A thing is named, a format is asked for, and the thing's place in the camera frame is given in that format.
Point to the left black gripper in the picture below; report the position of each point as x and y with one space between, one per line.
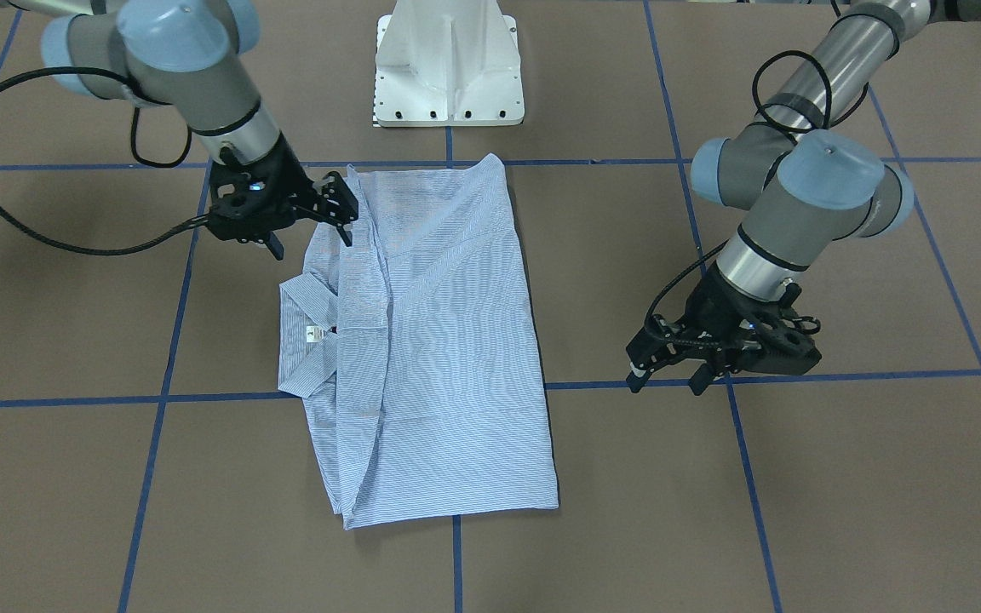
709 308

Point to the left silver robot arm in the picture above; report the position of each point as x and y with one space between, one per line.
802 187

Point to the light blue striped dress shirt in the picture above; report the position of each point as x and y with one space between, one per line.
414 352

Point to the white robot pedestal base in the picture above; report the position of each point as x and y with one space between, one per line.
448 64

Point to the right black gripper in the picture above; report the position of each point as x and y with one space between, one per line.
288 174

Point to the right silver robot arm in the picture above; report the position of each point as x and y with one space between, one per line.
186 54

